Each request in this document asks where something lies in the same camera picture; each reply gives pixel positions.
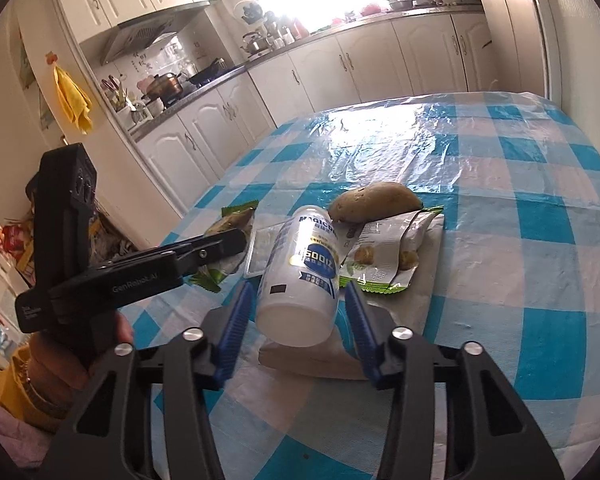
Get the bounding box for white lower kitchen cabinets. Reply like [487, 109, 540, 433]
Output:
[130, 10, 496, 221]

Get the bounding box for white utensil holder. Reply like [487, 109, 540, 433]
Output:
[102, 75, 132, 114]

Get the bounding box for green snack wrapper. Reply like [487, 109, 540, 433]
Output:
[190, 201, 259, 292]

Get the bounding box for round wall plate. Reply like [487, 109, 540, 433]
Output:
[234, 2, 264, 26]

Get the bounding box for blue checked tablecloth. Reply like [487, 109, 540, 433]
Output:
[107, 91, 600, 480]

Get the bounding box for person's left hand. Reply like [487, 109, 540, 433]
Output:
[27, 312, 134, 407]

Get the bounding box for steel kettle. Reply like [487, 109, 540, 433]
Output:
[240, 31, 266, 56]

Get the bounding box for yellow hanging cloth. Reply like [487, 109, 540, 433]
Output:
[54, 65, 94, 135]

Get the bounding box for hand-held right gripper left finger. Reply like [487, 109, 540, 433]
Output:
[50, 280, 256, 480]

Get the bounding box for pink garment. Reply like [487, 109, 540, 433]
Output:
[0, 400, 56, 480]

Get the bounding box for white refrigerator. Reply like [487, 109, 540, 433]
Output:
[467, 0, 551, 94]

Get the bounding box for green white snack packet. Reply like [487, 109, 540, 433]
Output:
[339, 206, 446, 297]

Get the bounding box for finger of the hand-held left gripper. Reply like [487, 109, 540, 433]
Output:
[172, 228, 248, 281]

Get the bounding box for person's left forearm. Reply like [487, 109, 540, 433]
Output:
[0, 347, 78, 433]

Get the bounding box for brown potato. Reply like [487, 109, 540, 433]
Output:
[327, 181, 424, 224]

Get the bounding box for steel range hood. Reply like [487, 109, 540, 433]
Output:
[100, 2, 211, 66]

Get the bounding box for white plastic bottle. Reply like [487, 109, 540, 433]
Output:
[256, 205, 341, 347]

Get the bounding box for copper cooking pot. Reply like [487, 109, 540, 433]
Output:
[142, 72, 186, 102]

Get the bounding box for red plastic bag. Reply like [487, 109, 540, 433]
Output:
[0, 222, 38, 273]

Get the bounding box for black wok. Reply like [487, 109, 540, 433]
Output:
[187, 57, 236, 86]

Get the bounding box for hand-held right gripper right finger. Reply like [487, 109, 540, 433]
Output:
[344, 279, 566, 480]

